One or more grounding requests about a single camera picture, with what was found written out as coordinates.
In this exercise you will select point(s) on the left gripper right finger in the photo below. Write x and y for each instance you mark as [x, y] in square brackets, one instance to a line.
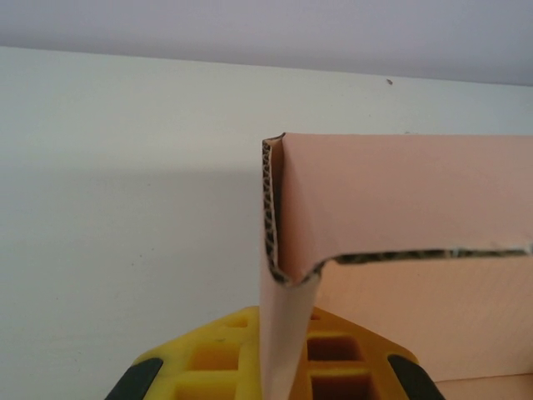
[354, 366]

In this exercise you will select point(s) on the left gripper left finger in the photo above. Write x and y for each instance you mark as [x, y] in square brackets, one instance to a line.
[200, 366]

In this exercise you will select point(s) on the pink corrugated cardboard box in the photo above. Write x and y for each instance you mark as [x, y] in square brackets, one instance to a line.
[395, 187]

